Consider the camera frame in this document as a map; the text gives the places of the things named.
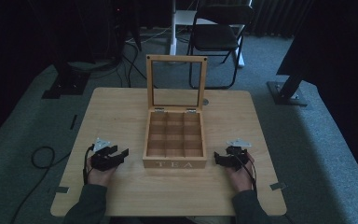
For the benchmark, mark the dark curtain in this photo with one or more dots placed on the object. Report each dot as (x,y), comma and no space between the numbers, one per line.
(276,15)

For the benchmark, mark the dark computer equipment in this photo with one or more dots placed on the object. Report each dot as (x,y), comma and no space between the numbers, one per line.
(116,28)

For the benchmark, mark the grey round table grommet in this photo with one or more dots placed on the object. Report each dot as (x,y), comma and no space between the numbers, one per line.
(205,101)

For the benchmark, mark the black tape strip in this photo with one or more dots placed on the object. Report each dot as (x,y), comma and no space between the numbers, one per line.
(73,122)

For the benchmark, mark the black stand with base plate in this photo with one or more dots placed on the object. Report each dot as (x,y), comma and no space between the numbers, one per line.
(287,93)
(66,82)

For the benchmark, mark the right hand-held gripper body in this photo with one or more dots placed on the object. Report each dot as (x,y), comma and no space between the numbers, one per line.
(239,154)

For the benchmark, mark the wooden compartment box with lid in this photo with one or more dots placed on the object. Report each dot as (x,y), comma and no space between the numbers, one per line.
(174,163)

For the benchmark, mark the grey tape piece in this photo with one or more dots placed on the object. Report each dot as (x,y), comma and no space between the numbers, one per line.
(59,189)
(278,186)

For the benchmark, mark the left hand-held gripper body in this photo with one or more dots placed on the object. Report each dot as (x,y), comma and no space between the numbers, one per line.
(100,159)

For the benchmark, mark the black folding chair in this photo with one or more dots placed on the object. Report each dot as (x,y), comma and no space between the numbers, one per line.
(216,35)

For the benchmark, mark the person's left hand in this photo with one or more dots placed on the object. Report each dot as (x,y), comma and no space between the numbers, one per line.
(99,176)

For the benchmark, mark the person's right hand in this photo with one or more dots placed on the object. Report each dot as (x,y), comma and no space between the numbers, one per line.
(240,179)

